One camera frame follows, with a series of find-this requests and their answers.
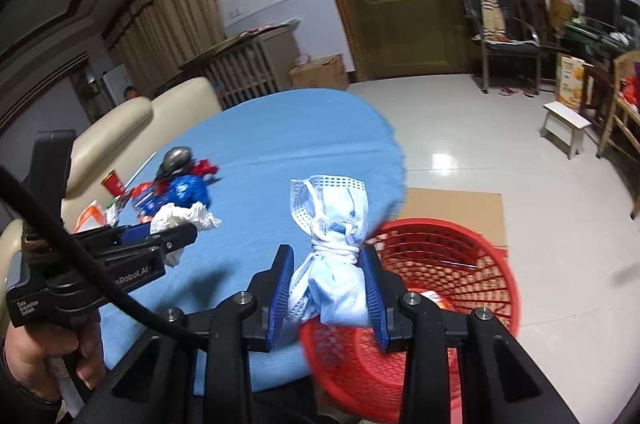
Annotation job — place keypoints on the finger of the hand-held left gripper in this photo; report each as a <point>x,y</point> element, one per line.
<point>165,241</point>
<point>137,231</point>

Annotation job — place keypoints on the wooden chair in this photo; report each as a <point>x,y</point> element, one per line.
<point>622,119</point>

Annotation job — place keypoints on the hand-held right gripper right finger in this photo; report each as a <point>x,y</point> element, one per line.
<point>372,289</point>

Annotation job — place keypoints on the white thin stick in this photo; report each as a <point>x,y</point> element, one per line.
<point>142,169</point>

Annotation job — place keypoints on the green and white small box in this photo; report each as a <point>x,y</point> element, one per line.
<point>112,211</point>

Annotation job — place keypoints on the wooden crib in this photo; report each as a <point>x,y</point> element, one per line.
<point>245,64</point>

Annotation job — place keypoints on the orange and white box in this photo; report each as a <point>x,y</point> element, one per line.
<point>90,211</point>

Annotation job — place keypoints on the person's left hand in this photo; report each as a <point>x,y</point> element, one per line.
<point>87,354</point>

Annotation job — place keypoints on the white appliance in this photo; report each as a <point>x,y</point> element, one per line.
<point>116,84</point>

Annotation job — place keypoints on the tall brown cardboard box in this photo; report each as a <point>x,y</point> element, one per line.
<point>561,10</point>

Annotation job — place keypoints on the white wall socket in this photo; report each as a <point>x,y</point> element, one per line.
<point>234,12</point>

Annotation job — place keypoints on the white small stool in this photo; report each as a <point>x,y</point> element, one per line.
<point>567,117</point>

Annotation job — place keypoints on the flat cardboard sheet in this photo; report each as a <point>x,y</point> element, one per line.
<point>460,204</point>

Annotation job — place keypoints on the black metal armchair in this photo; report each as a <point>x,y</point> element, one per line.
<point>505,47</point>

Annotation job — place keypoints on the red paper cup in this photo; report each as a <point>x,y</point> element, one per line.
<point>113,183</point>

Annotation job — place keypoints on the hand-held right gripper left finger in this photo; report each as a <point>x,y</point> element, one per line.
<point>280,289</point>

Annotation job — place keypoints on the striped scarf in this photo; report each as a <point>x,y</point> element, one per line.
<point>490,12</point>

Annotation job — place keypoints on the black plastic bag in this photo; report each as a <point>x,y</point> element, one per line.
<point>175,159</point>

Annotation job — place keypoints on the black monitor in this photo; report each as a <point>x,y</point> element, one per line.
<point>600,7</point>

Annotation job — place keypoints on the blue plastic bag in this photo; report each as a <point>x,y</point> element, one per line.
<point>187,190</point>

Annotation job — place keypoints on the red plastic mesh basket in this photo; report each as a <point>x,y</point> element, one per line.
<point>465,254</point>

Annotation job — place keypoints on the orange printed carton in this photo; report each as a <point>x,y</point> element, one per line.
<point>570,82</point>

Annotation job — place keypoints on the red plastic bag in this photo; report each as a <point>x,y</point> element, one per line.
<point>205,168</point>

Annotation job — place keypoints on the beige striped curtain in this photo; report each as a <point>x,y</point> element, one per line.
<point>170,24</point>

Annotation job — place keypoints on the white tissue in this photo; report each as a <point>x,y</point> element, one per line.
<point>180,216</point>

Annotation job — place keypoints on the beige leather sofa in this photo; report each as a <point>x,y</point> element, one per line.
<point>125,124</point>

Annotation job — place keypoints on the white face mask bundle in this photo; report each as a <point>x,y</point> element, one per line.
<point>335,224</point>

